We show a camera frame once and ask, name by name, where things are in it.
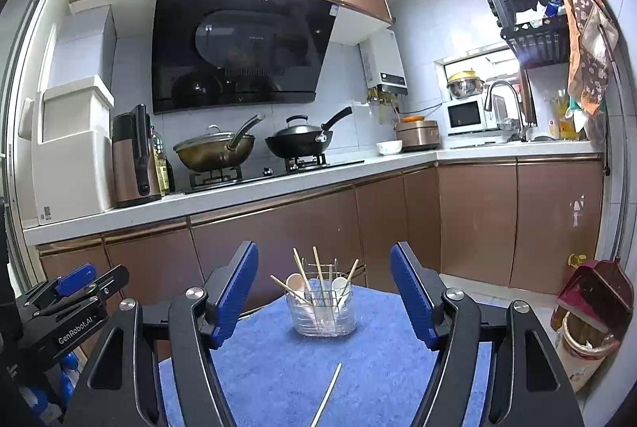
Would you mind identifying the white ceramic spoon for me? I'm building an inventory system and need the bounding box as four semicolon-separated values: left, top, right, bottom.
332;276;349;304

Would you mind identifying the chrome kitchen faucet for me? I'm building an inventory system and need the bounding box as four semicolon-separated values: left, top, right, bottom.
484;80;528;142

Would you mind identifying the beige trash bin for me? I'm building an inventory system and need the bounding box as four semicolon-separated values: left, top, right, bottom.
551;306;621;392

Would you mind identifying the maroon dustpan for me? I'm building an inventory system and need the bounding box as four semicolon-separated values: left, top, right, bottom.
557;260;635;340

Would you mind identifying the blue terry cloth mat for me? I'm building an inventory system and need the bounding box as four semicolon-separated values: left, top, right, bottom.
212;287;436;426

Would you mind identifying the white storage box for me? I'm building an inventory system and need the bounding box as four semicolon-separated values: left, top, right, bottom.
18;74;114;228

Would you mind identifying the rose gold electric kettle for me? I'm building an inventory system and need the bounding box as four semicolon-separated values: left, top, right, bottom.
112;103;162;208

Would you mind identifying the wooden chopstick leaning in holder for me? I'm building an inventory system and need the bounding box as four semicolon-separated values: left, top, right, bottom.
270;275;313;306

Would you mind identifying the pink ceramic spoon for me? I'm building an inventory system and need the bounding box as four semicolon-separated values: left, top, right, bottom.
285;273;305;304

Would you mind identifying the clear utensil holder with rack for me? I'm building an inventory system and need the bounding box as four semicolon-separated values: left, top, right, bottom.
286;259;356;337

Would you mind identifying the gas stove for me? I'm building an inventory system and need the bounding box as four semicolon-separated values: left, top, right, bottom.
184;154;363;194

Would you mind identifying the bronze wok with glass lid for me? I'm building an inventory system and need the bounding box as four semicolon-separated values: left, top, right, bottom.
173;113;266;173

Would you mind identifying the yellow detergent bottle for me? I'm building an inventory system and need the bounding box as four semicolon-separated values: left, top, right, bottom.
551;89;581;140

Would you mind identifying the brown rice cooker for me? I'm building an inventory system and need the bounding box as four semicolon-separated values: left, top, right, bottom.
395;117;440;152

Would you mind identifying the white microwave oven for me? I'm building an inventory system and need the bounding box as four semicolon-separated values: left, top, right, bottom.
444;95;498;135

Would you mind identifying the white bowl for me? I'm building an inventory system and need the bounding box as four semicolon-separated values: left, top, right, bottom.
376;139;403;156

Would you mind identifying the black wok with lid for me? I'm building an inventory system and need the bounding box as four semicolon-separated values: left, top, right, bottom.
266;106;353;160

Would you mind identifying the steel bowl on microwave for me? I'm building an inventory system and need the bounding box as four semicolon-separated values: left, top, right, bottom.
447;70;484;99

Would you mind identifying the black range hood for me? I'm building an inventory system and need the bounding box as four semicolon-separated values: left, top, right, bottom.
151;0;338;113

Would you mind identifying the white water heater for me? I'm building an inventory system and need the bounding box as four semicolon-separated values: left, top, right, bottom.
358;29;408;95

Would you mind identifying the patterned hanging apron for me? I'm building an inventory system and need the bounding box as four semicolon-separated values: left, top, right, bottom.
564;0;619;117

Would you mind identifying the black wall rack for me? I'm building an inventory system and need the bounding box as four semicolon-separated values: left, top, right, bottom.
488;0;569;69

